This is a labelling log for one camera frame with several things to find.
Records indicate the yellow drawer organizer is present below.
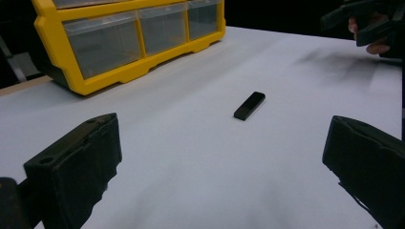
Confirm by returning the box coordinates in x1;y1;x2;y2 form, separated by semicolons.
31;0;227;96

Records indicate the grid of clear organizer drawers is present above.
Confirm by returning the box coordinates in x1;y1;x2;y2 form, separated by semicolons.
52;0;223;80

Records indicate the clear plastic drawer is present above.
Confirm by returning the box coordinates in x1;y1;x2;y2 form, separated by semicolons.
138;2;191;56

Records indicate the small black rectangular block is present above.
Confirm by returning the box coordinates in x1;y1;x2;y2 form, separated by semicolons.
233;91;266;122

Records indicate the grey metal frame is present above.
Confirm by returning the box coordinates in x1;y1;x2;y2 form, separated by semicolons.
0;34;42;84

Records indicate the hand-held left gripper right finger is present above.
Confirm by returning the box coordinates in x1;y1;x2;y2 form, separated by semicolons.
322;114;405;229

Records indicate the white table sheet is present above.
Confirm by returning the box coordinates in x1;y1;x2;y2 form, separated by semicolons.
0;26;404;229

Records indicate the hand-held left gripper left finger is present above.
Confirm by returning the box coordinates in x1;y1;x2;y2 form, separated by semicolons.
23;113;122;229

